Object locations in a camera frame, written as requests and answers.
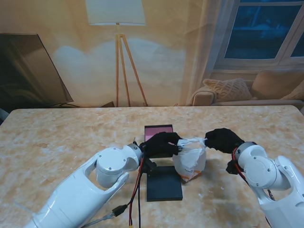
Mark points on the black flat box lid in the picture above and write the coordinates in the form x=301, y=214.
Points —
x=164, y=187

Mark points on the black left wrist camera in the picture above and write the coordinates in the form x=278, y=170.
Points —
x=149, y=166

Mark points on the black gift box pink inside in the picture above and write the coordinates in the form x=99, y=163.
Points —
x=154, y=133

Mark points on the beige sofa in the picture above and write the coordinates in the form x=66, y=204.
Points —
x=273, y=83

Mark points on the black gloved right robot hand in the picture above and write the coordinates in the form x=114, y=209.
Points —
x=223, y=140

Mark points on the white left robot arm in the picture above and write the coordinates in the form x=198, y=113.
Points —
x=90, y=187

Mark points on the knitted beige cushion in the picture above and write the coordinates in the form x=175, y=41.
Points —
x=228, y=90

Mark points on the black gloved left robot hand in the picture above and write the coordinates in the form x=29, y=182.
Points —
x=161, y=143

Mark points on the tripod floor lamp white shade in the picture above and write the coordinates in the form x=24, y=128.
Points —
x=116, y=12

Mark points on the white framed window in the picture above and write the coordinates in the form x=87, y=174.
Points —
x=256, y=31

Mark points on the white plastic bag orange print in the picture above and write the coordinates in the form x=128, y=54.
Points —
x=190, y=161

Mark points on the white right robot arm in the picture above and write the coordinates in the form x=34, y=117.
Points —
x=273, y=175

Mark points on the dark flat television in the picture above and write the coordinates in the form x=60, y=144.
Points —
x=23, y=71

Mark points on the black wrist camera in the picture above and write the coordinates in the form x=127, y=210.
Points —
x=232, y=167
x=149, y=166

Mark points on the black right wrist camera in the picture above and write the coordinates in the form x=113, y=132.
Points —
x=232, y=167

